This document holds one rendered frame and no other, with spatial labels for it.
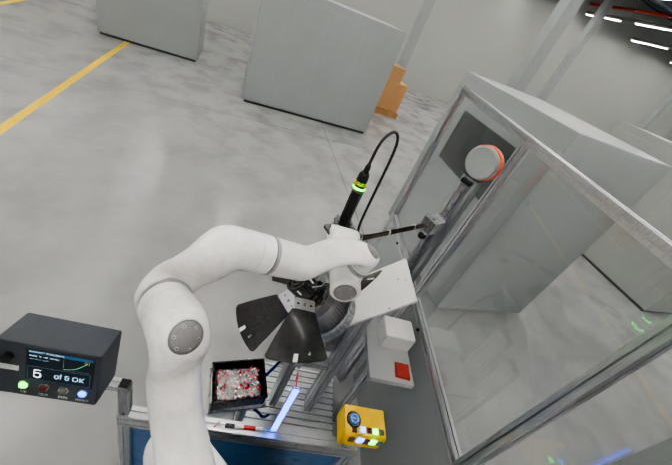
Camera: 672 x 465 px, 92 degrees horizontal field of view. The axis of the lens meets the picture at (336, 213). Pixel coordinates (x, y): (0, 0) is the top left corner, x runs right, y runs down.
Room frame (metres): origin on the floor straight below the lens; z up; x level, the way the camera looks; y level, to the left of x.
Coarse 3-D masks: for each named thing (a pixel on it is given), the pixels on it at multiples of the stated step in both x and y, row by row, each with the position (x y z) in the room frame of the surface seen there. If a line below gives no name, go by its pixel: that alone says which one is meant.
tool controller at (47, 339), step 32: (32, 320) 0.44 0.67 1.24; (64, 320) 0.48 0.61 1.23; (0, 352) 0.35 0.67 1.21; (32, 352) 0.37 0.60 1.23; (64, 352) 0.39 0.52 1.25; (96, 352) 0.42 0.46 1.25; (0, 384) 0.32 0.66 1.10; (32, 384) 0.34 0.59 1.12; (64, 384) 0.37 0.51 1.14; (96, 384) 0.39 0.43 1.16
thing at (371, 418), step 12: (348, 408) 0.66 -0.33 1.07; (360, 408) 0.68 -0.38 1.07; (348, 420) 0.62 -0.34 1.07; (360, 420) 0.64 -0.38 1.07; (372, 420) 0.66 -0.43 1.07; (348, 432) 0.59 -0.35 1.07; (360, 432) 0.60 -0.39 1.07; (372, 432) 0.62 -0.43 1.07; (384, 432) 0.64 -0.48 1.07; (348, 444) 0.59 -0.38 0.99; (360, 444) 0.60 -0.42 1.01
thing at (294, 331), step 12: (300, 312) 0.88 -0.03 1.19; (312, 312) 0.91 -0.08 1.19; (288, 324) 0.81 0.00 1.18; (300, 324) 0.83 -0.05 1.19; (312, 324) 0.85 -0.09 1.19; (276, 336) 0.75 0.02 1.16; (288, 336) 0.76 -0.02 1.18; (300, 336) 0.78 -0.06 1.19; (312, 336) 0.79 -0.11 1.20; (276, 348) 0.71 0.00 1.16; (288, 348) 0.72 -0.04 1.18; (300, 348) 0.73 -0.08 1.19; (312, 348) 0.74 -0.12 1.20; (324, 348) 0.76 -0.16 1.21; (276, 360) 0.67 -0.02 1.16; (288, 360) 0.68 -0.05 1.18; (300, 360) 0.69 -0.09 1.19; (312, 360) 0.70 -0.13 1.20; (324, 360) 0.71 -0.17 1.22
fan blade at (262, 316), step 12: (252, 300) 0.97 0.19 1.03; (264, 300) 0.97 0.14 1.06; (276, 300) 0.96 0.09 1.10; (240, 312) 0.93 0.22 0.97; (252, 312) 0.93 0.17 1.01; (264, 312) 0.93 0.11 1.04; (276, 312) 0.93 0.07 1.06; (240, 324) 0.89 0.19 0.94; (252, 324) 0.89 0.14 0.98; (264, 324) 0.89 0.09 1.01; (276, 324) 0.90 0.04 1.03; (264, 336) 0.86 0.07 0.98; (252, 348) 0.81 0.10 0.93
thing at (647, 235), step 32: (480, 96) 2.14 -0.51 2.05; (512, 128) 1.64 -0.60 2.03; (512, 160) 1.49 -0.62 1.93; (544, 160) 1.33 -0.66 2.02; (640, 224) 0.89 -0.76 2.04; (416, 288) 1.51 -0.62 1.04; (416, 320) 1.34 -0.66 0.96; (640, 352) 0.66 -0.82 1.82; (576, 384) 0.67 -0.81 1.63; (544, 416) 0.65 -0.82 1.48; (448, 448) 0.73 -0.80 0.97; (480, 448) 0.67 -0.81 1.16
